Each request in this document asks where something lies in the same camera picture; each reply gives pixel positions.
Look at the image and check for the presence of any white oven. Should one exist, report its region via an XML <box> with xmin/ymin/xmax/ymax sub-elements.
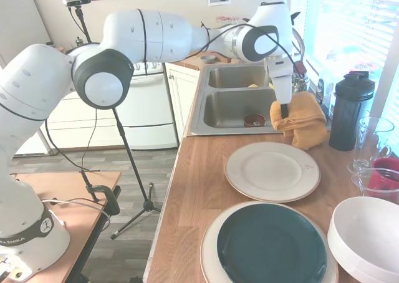
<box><xmin>46</xmin><ymin>61</ymin><xmax>176</xmax><ymax>150</ymax></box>

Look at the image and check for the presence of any stainless steel double sink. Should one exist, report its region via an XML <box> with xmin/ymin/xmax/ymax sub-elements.
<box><xmin>186</xmin><ymin>63</ymin><xmax>286</xmax><ymax>137</ymax></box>

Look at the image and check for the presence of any chrome gooseneck faucet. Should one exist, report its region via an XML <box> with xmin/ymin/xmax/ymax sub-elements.
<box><xmin>291</xmin><ymin>30</ymin><xmax>309</xmax><ymax>89</ymax></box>

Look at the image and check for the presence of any pink rimmed glass container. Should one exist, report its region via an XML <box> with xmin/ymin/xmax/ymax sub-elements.
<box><xmin>214</xmin><ymin>14</ymin><xmax>241</xmax><ymax>25</ymax></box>

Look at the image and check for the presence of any brown bowl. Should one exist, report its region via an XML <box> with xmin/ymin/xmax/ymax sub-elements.
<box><xmin>243</xmin><ymin>113</ymin><xmax>266</xmax><ymax>128</ymax></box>

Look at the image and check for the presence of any black tripod stand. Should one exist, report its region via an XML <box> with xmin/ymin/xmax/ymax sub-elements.
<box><xmin>70</xmin><ymin>7</ymin><xmax>163</xmax><ymax>241</ymax></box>

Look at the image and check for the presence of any red mug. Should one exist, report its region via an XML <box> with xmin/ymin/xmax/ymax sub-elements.
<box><xmin>368</xmin><ymin>157</ymin><xmax>399</xmax><ymax>192</ymax></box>

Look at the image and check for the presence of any white plate under dark plate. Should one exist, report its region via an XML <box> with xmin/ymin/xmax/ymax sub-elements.
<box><xmin>199</xmin><ymin>201</ymin><xmax>340</xmax><ymax>283</ymax></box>

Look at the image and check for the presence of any yellow terry cloth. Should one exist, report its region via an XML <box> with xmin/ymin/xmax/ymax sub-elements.
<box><xmin>269</xmin><ymin>91</ymin><xmax>328</xmax><ymax>150</ymax></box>

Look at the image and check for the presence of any white cable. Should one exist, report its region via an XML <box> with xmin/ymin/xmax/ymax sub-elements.
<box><xmin>40</xmin><ymin>198</ymin><xmax>112</xmax><ymax>222</ymax></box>

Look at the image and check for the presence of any white window blind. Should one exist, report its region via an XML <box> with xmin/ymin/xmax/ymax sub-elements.
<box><xmin>316</xmin><ymin>0</ymin><xmax>399</xmax><ymax>115</ymax></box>

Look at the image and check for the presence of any white corner cabinet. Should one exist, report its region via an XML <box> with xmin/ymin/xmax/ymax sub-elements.
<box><xmin>165</xmin><ymin>61</ymin><xmax>202</xmax><ymax>140</ymax></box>

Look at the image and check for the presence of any empty white gold-rimmed plate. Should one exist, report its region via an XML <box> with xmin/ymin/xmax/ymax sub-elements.
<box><xmin>224</xmin><ymin>141</ymin><xmax>322</xmax><ymax>203</ymax></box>

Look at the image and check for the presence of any white bowl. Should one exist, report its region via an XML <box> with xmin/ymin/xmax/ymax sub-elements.
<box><xmin>330</xmin><ymin>196</ymin><xmax>399</xmax><ymax>267</ymax></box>
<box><xmin>326</xmin><ymin>226</ymin><xmax>399</xmax><ymax>283</ymax></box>

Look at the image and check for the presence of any clear stemmed glass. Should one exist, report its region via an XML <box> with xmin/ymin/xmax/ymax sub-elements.
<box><xmin>347</xmin><ymin>117</ymin><xmax>396</xmax><ymax>173</ymax></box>

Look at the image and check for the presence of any clear Dawn soap bottle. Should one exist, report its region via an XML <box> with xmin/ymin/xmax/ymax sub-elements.
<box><xmin>315</xmin><ymin>77</ymin><xmax>334</xmax><ymax>115</ymax></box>

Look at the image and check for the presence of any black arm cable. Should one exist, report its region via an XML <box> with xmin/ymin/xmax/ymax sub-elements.
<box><xmin>186</xmin><ymin>21</ymin><xmax>296</xmax><ymax>67</ymax></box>

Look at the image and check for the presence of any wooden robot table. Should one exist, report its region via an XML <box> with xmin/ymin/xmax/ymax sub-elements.
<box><xmin>0</xmin><ymin>170</ymin><xmax>122</xmax><ymax>283</ymax></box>

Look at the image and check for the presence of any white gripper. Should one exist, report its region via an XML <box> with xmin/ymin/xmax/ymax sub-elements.
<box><xmin>264</xmin><ymin>55</ymin><xmax>294</xmax><ymax>119</ymax></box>

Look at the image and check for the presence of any dark green plate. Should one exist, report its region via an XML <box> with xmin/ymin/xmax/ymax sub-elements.
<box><xmin>217</xmin><ymin>203</ymin><xmax>328</xmax><ymax>283</ymax></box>

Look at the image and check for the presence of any black C-clamp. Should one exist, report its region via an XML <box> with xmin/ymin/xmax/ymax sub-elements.
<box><xmin>80</xmin><ymin>168</ymin><xmax>122</xmax><ymax>217</ymax></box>

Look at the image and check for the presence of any clear glass cup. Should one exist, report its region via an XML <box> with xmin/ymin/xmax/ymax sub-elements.
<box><xmin>350</xmin><ymin>167</ymin><xmax>399</xmax><ymax>200</ymax></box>

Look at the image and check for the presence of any black shaker bottle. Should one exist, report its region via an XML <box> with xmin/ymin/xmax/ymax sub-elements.
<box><xmin>329</xmin><ymin>70</ymin><xmax>376</xmax><ymax>152</ymax></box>

